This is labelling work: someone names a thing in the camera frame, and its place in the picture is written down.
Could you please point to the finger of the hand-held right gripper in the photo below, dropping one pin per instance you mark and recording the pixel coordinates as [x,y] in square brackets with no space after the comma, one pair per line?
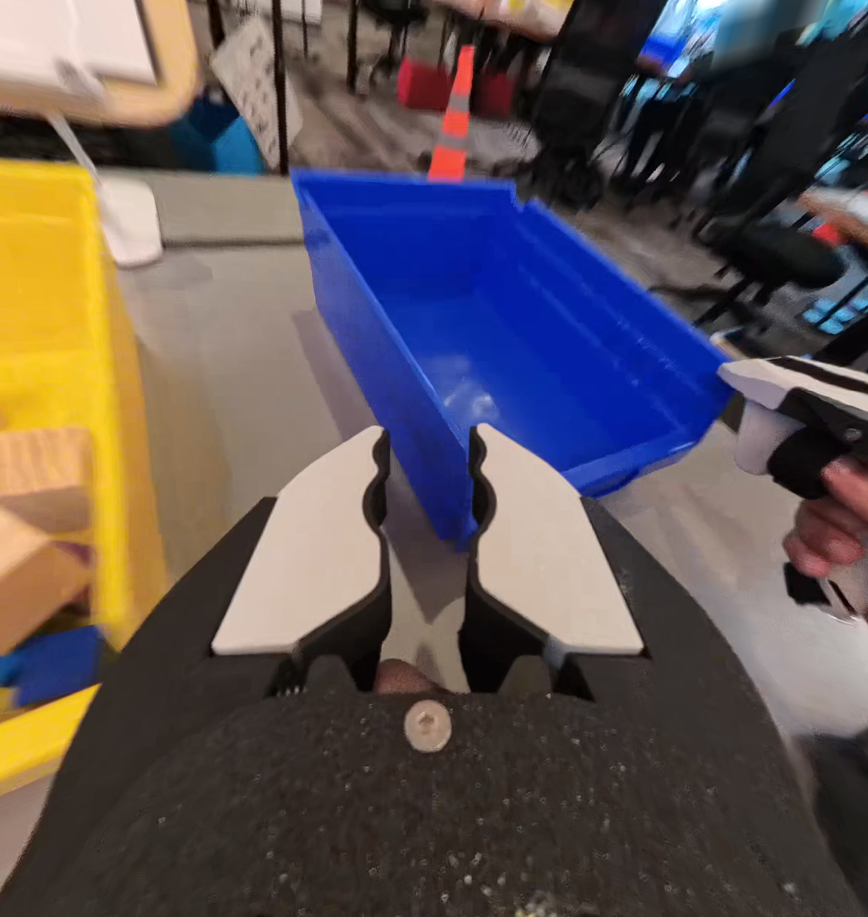
[760,437]
[756,380]

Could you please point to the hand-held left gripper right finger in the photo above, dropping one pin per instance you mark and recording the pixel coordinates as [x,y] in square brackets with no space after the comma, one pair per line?
[555,566]

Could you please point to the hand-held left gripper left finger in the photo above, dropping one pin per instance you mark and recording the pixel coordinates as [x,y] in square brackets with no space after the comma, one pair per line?
[305,566]

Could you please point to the small purple cube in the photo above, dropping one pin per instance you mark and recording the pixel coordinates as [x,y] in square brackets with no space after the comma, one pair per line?
[79,553]

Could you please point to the small blue cube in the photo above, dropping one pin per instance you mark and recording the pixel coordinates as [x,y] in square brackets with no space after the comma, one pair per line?
[54,666]

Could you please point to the pile of plain wooden cubes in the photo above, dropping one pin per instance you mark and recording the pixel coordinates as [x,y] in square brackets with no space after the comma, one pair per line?
[25,573]

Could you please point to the blue plastic bin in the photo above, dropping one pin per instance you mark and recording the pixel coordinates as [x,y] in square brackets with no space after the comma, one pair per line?
[405,301]

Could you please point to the yellow plastic bin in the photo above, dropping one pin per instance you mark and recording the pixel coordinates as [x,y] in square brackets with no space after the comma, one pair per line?
[39,301]

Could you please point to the person's right forearm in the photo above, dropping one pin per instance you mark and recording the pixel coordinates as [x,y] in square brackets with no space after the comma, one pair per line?
[856,809]

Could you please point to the person's right hand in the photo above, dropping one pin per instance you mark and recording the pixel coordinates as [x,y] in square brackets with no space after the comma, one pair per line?
[835,530]

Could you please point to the black office chair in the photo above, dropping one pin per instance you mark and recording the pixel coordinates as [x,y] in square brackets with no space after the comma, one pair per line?
[778,251]
[584,93]

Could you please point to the grey desk hatch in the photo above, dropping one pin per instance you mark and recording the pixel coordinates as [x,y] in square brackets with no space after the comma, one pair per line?
[226,211]

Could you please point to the white desk stand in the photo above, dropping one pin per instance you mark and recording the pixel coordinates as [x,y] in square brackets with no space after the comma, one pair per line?
[129,215]

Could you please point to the orange traffic cone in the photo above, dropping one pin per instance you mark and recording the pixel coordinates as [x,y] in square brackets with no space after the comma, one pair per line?
[454,129]

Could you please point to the teal bag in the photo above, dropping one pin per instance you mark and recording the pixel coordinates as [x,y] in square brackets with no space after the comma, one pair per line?
[215,140]

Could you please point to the red bag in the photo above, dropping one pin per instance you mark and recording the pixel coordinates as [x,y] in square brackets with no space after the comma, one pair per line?
[421,86]

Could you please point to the black tripod pole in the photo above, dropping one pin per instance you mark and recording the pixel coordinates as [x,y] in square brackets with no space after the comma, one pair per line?
[282,86]

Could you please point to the white printed sheet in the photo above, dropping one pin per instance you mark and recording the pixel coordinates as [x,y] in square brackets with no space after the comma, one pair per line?
[251,79]

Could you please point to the beige wooden board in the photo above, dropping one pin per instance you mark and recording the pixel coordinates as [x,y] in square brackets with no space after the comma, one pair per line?
[176,79]

